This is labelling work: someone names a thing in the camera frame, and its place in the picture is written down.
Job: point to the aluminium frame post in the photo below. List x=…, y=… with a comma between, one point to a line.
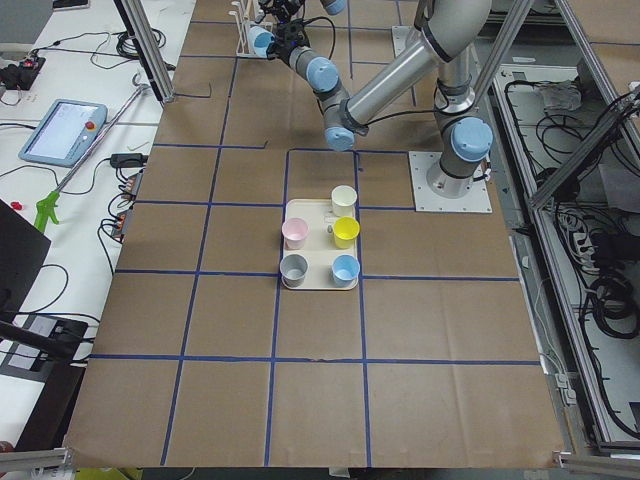
x=138, y=27

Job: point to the yellow plastic cup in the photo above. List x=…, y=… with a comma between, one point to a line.
x=345, y=232

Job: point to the grey plastic cup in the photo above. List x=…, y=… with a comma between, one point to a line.
x=293, y=269

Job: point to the cream plastic cup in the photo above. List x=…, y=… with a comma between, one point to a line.
x=343, y=199

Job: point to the blue teach pendant tablet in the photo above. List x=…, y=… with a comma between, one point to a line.
x=65, y=133

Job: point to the pink plastic cup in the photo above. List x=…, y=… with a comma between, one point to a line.
x=295, y=231

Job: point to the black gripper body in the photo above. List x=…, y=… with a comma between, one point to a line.
x=283, y=51
x=266, y=6

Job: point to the cream serving tray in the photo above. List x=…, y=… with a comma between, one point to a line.
x=319, y=249

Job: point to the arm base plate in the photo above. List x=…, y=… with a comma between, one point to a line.
x=436, y=192
x=409, y=47

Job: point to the light blue plastic cup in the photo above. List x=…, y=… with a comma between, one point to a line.
x=260, y=40

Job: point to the white wire cup rack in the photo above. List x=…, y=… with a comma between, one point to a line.
x=244, y=14

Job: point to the green handled reach grabber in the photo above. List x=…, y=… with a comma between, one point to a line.
x=46, y=207

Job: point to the black electronics board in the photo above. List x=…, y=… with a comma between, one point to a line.
x=23, y=75

